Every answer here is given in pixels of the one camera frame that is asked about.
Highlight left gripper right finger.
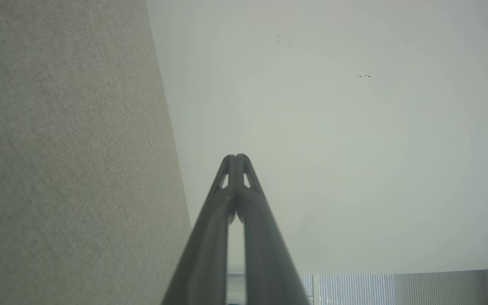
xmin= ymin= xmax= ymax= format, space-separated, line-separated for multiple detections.
xmin=236 ymin=154 xmax=313 ymax=305

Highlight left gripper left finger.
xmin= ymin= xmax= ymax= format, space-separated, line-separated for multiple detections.
xmin=161 ymin=155 xmax=237 ymax=305

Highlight white window blinds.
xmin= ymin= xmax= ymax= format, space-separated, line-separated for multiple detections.
xmin=227 ymin=268 xmax=488 ymax=305

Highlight grey fabric sofa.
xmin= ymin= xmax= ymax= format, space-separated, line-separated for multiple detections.
xmin=0 ymin=0 xmax=192 ymax=305

